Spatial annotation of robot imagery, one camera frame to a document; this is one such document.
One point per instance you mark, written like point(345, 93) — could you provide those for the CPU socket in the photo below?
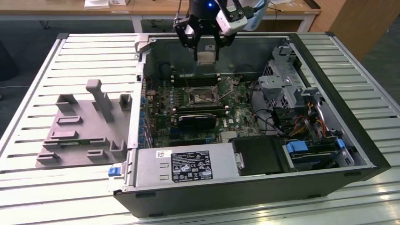
point(201, 98)

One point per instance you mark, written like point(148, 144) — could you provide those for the thin metal locking lever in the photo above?
point(188, 83)

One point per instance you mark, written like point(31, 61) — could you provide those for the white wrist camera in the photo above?
point(232, 23)

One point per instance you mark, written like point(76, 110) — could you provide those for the brown wooden cabinet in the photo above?
point(365, 23)

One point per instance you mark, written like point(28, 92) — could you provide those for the green motherboard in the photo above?
point(240, 122)

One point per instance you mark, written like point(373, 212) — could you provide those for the black white label sticker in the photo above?
point(191, 167)

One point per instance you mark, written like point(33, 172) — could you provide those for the small white barcode sticker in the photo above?
point(163, 154)

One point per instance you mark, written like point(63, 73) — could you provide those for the grey power supply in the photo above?
point(149, 168)

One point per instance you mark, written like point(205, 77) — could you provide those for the white box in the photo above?
point(96, 3)
point(119, 2)

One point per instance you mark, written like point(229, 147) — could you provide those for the hard disk in blue carrier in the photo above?
point(312, 159)

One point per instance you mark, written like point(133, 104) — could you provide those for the blue case latch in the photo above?
point(113, 171)

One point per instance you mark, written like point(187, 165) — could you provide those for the black graphics card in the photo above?
point(196, 122)

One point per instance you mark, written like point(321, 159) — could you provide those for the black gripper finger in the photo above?
point(196, 42)
point(223, 37)

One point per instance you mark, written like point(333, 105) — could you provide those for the grey metal drive cage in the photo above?
point(281, 87)

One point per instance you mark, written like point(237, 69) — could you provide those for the small white case sticker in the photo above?
point(208, 47)

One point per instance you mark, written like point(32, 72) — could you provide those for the black plastic shroud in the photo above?
point(259, 154)

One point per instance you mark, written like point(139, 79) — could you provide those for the grey parts rack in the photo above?
point(91, 131)

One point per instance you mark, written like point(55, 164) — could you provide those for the wooden desk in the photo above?
point(63, 11)

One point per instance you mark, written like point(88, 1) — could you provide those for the silver square CPU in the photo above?
point(207, 58)

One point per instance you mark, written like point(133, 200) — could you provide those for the black open PC case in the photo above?
point(219, 204)

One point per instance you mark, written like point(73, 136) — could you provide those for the silver chipset heatsink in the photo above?
point(229, 135)

